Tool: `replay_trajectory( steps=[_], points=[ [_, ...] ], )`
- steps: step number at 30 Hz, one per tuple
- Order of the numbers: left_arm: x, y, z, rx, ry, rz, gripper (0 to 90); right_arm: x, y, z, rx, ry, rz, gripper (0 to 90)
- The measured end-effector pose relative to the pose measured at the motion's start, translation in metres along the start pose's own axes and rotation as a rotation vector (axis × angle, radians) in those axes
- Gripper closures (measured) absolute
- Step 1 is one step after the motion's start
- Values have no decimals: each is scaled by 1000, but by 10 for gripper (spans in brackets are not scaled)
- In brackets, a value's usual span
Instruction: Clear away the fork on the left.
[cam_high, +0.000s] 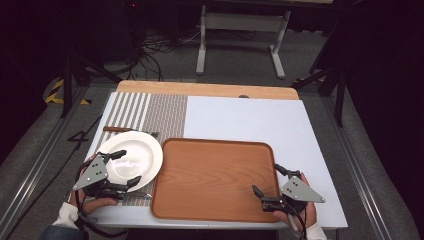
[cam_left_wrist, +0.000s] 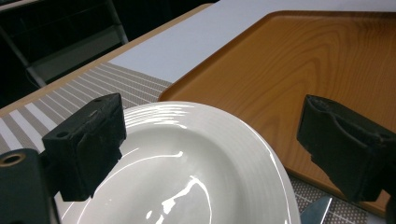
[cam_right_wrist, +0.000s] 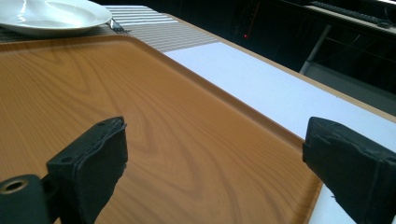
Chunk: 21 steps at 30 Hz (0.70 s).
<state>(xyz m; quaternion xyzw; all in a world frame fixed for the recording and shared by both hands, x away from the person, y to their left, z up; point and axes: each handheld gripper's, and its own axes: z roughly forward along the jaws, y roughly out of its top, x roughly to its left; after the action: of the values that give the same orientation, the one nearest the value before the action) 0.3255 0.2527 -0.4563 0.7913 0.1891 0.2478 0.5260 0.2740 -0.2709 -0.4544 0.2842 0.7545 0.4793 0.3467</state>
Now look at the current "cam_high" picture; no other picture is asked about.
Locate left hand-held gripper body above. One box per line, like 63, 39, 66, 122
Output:
72, 151, 131, 200

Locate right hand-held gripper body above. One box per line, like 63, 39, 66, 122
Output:
260, 175, 326, 216

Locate white plate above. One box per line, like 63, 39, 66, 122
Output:
95, 130, 164, 194

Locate brown wooden tray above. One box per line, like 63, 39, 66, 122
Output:
150, 137, 283, 224

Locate person's right hand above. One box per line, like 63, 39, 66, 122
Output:
273, 172, 318, 232

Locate person's left hand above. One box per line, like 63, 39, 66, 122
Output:
68, 189, 119, 216

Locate metal cutlery piece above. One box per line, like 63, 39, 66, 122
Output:
124, 191, 154, 200

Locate white board sheet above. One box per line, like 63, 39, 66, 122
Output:
84, 91, 349, 231

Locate striped woven placemat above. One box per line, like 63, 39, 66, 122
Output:
84, 92, 189, 208

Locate yellow black hazard tape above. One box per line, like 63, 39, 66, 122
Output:
44, 78, 93, 106

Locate black tripod stand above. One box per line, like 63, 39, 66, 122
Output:
292, 61, 348, 128
59, 54, 124, 118

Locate wooden handled knife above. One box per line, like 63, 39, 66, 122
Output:
102, 125, 160, 138

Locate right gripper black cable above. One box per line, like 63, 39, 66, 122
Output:
285, 201, 308, 240

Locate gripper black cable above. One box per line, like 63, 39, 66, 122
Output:
285, 201, 308, 240
73, 161, 128, 239

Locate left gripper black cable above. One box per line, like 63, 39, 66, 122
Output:
73, 161, 128, 239

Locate aluminium floor rail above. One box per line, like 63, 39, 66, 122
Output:
0, 85, 89, 234
321, 96, 393, 240

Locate bundle of floor cables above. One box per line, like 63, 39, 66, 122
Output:
124, 28, 203, 82

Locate grey metal table frame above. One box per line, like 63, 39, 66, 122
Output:
195, 4, 292, 80

